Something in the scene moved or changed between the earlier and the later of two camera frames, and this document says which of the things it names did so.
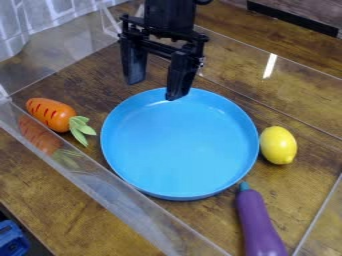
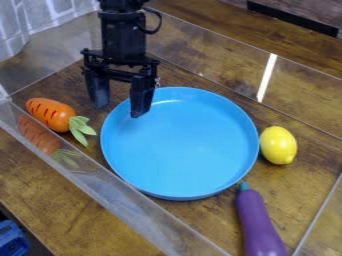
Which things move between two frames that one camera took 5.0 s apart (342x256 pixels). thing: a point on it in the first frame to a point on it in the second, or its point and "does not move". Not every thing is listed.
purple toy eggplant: (263, 239) does not move
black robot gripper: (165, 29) to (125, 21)
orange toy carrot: (60, 118) does not move
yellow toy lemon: (278, 145) does not move
